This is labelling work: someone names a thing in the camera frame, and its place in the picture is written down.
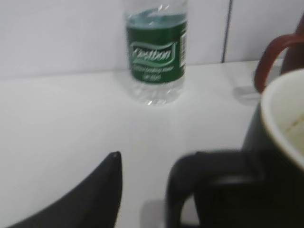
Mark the red ceramic mug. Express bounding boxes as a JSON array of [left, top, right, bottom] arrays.
[[254, 18, 304, 93]]

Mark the black ceramic mug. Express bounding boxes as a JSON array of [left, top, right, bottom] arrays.
[[165, 70, 304, 228]]

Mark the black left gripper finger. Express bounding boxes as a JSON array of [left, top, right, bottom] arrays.
[[10, 151, 123, 228]]

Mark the clear water bottle green label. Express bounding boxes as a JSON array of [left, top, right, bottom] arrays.
[[123, 0, 188, 105]]

